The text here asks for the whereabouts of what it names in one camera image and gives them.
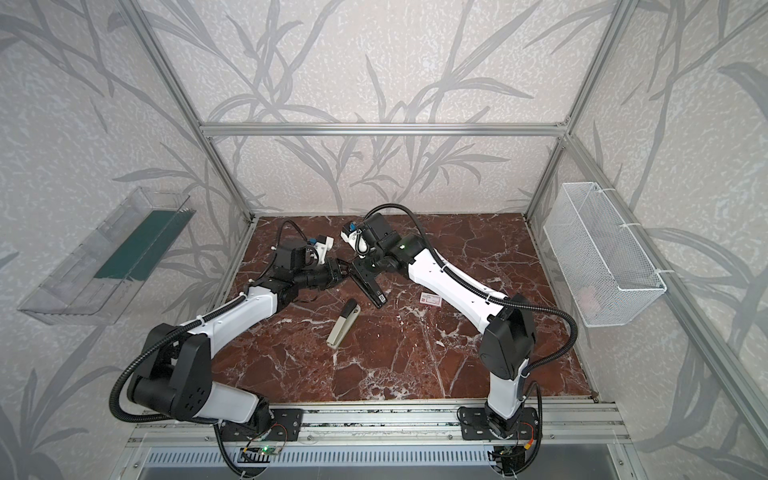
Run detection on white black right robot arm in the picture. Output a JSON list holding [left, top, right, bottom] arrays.
[[341, 203, 578, 438]]

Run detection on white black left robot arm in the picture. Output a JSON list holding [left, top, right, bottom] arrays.
[[108, 236, 351, 432]]

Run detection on green circuit board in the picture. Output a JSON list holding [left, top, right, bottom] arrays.
[[240, 445, 283, 463]]

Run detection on pink object in basket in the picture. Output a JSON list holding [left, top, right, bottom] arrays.
[[576, 285, 602, 317]]

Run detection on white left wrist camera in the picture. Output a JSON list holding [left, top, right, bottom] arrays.
[[308, 235, 334, 264]]

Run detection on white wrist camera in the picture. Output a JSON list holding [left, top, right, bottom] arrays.
[[341, 222, 366, 248], [308, 235, 334, 264]]

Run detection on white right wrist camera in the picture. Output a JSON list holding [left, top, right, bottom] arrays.
[[341, 222, 366, 248]]

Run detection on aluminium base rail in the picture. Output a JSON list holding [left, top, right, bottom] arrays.
[[110, 398, 646, 480]]

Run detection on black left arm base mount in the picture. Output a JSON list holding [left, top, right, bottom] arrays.
[[220, 408, 304, 442]]

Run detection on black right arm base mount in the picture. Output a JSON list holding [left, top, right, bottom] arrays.
[[457, 406, 541, 441]]

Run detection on clear plastic wall tray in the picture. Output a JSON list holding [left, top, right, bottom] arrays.
[[18, 187, 196, 326]]

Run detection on white wire mesh basket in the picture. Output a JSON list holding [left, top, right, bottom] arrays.
[[543, 182, 667, 328]]

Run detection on aluminium frame profiles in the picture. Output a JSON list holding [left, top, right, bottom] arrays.
[[118, 1, 767, 447]]

